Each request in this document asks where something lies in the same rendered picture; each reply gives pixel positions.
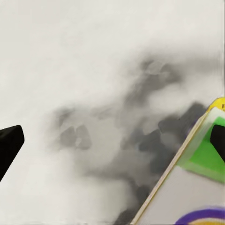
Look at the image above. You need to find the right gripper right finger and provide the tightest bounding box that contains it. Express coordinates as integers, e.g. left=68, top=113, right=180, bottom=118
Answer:
left=210, top=124, right=225, bottom=162

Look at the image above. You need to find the board game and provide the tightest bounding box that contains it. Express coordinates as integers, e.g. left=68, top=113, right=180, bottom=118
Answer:
left=130, top=97, right=225, bottom=225

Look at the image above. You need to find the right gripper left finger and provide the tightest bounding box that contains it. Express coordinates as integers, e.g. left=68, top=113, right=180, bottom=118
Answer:
left=0, top=125, right=25, bottom=181

